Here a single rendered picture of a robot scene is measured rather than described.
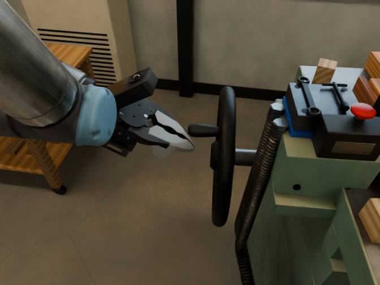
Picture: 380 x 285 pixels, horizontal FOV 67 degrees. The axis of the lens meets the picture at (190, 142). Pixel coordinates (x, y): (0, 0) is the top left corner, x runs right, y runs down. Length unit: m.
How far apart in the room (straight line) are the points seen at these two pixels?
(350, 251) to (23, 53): 0.45
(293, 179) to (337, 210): 0.09
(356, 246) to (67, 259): 1.23
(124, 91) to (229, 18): 1.54
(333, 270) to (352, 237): 0.09
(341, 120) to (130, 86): 0.30
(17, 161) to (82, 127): 1.34
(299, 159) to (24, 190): 1.55
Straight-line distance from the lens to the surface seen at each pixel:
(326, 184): 0.49
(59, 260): 1.48
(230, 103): 0.51
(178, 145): 0.49
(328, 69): 0.70
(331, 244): 0.54
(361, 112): 0.43
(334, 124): 0.42
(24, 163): 1.65
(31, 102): 0.30
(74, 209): 1.60
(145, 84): 0.42
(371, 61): 0.80
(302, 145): 0.45
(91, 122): 0.34
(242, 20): 1.94
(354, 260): 0.47
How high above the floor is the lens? 1.26
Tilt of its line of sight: 44 degrees down
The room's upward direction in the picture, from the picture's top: straight up
